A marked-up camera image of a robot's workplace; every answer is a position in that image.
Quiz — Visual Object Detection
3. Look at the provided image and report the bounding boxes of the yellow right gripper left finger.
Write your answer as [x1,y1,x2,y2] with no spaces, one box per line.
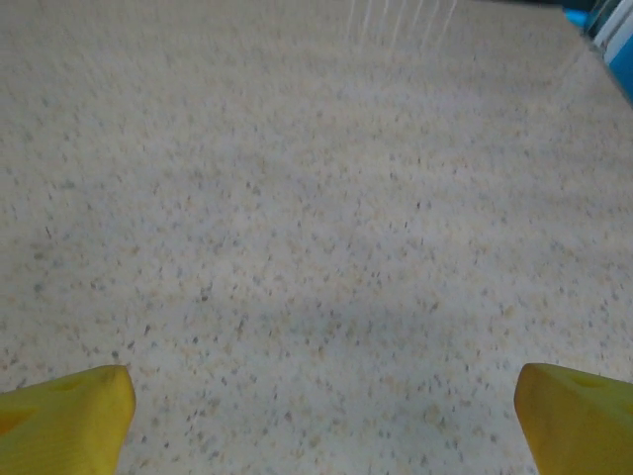
[0,364,137,475]

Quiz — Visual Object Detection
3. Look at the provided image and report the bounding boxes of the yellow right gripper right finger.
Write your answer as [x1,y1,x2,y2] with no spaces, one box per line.
[513,363,633,475]

